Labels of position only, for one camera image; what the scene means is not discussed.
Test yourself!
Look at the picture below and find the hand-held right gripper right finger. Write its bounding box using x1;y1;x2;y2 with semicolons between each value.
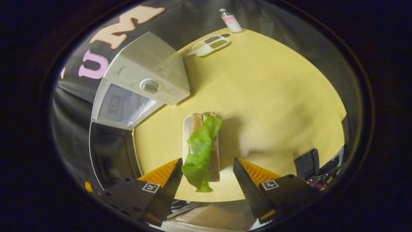
233;157;320;225

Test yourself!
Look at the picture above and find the white rectangular plate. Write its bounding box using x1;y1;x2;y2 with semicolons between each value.
183;115;193;161

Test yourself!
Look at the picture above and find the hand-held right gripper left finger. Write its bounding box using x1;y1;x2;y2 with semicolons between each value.
101;158;183;227

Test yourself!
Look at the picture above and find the lettuce sandwich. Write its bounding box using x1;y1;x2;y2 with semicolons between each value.
181;112;223;193

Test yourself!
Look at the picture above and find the black backdrop cloth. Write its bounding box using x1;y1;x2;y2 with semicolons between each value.
51;2;358;194

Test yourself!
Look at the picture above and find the white divided dish of beans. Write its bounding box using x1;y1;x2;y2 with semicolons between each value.
192;35;230;57

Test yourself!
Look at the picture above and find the clear bottle with pink label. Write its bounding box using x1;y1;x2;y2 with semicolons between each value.
220;8;242;33

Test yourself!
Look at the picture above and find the white microwave oven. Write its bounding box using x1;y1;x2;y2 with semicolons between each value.
89;31;191;191

